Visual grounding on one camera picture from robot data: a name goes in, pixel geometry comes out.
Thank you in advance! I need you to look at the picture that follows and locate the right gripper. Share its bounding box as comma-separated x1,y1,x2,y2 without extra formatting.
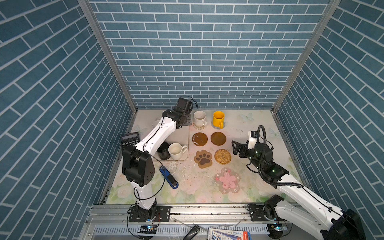
232,138,264,173

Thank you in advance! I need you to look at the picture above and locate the white mug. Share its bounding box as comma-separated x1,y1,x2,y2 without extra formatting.
194,111,207,127
168,143,188,161

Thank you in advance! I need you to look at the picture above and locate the glossy brown scratched coaster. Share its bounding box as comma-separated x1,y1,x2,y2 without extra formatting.
192,133,208,147

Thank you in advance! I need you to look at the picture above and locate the rattan round coaster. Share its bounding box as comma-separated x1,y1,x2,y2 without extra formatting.
214,149,232,165

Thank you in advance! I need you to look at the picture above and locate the yellow mug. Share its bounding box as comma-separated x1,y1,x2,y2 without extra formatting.
212,111,225,129

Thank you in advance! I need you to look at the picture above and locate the dark brown wooden coaster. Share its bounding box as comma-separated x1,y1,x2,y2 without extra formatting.
211,132,227,146

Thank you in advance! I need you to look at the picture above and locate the pink flower coaster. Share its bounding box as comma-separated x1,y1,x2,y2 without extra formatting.
214,168,241,194

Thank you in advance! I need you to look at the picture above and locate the cork paw coaster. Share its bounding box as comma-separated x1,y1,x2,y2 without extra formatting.
194,150,213,169

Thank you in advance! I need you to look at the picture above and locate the light blue woven coaster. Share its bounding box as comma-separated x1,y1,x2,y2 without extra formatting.
211,126,225,130

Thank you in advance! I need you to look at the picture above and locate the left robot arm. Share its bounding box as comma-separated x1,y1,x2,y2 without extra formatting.
122,97,196,211

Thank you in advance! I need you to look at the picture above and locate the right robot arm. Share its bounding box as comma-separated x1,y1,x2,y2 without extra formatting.
232,126,366,240

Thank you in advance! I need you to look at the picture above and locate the black mug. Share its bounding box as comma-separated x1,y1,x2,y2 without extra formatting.
157,142,171,161

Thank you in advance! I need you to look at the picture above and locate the black calculator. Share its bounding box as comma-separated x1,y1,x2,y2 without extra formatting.
121,132,140,150

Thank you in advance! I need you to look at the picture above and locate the right circuit board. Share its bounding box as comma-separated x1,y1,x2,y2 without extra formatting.
269,224,287,232

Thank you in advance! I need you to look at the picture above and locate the circuit board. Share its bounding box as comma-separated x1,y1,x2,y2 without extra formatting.
138,226,158,235
269,224,287,232

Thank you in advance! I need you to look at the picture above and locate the printed packet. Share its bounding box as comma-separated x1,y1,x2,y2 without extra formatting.
208,228,252,240

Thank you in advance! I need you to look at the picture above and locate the left circuit board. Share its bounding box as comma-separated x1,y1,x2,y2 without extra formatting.
138,226,158,235

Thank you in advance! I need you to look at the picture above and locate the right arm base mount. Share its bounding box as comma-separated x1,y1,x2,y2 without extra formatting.
246,195,284,222

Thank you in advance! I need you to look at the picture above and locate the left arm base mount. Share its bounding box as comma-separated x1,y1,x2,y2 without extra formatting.
128,205,171,223

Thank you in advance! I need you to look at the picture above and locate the black remote handle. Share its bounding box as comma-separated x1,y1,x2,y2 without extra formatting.
183,225,201,240

